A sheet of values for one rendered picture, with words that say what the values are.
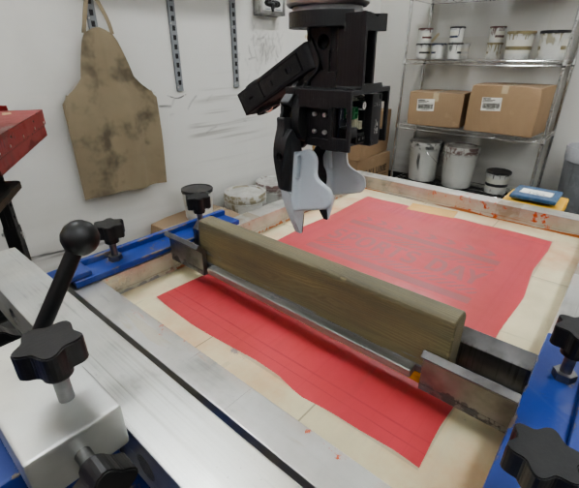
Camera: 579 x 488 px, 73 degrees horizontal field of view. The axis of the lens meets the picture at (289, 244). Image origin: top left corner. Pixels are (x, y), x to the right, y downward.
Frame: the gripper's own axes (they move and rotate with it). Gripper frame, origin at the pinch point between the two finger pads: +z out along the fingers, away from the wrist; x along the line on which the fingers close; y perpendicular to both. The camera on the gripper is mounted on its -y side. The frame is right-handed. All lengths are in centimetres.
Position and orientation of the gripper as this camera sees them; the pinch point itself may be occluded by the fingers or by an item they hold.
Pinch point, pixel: (308, 213)
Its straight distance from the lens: 45.6
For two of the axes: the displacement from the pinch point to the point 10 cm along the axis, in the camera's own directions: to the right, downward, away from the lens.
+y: 7.7, 2.7, -5.8
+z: 0.1, 9.0, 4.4
